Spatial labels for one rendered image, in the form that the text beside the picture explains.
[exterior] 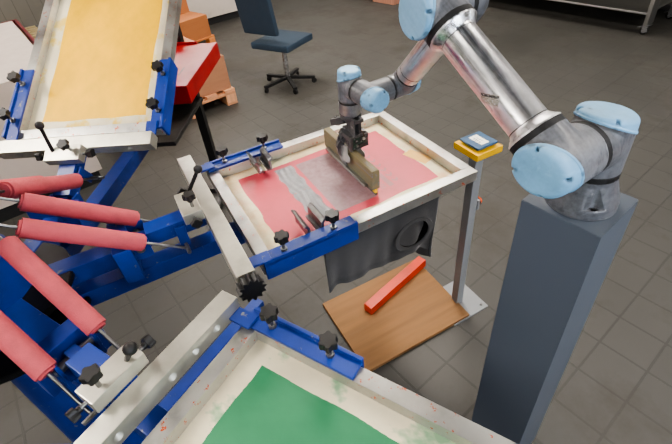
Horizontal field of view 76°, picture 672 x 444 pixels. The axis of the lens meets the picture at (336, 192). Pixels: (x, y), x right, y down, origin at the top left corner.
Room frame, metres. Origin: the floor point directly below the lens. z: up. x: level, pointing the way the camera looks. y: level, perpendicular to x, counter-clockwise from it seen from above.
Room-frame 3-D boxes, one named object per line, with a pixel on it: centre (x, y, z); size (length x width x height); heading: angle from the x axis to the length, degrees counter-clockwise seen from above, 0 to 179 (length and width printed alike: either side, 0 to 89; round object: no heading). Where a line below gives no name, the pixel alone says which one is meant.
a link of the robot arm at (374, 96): (1.21, -0.14, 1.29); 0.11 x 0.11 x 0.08; 31
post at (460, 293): (1.41, -0.57, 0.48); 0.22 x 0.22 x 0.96; 26
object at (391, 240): (1.13, -0.13, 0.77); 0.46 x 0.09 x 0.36; 116
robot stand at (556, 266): (0.75, -0.55, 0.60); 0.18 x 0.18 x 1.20; 36
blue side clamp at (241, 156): (1.42, 0.33, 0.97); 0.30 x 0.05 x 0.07; 116
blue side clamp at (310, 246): (0.92, 0.09, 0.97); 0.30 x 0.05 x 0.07; 116
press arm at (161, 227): (1.03, 0.50, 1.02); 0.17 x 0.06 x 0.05; 116
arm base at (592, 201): (0.75, -0.55, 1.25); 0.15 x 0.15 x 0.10
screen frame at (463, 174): (1.27, 0.00, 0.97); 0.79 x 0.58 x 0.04; 116
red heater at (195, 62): (2.23, 0.84, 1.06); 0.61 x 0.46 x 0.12; 176
